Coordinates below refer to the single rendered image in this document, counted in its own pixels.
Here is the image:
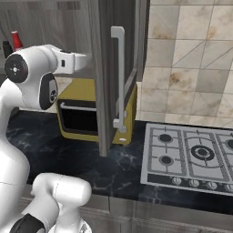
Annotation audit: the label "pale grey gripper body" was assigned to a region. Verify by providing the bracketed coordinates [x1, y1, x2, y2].
[73, 52, 94, 74]

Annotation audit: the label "grey cabinet door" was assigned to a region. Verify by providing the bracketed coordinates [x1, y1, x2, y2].
[87, 0, 139, 157]

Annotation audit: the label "red ketchup bottle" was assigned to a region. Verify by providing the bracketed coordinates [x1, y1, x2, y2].
[11, 30, 24, 52]

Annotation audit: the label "black shaker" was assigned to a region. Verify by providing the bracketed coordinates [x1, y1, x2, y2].
[2, 40, 14, 59]

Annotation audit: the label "yellow toaster oven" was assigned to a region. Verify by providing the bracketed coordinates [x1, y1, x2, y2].
[56, 77, 138, 147]

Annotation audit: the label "silver gas hob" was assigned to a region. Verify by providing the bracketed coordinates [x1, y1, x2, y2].
[139, 122, 233, 198]

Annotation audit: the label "grey base cabinets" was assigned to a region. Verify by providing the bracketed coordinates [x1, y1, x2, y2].
[17, 184, 233, 233]

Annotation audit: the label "grey wall cabinet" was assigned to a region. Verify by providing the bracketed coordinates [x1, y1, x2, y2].
[0, 0, 151, 84]

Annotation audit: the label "grey cabinet door handle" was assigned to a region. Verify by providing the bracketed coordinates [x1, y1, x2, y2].
[110, 25, 128, 134]

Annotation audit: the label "white toaster oven handle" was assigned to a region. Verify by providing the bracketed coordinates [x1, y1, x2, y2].
[59, 102, 98, 113]

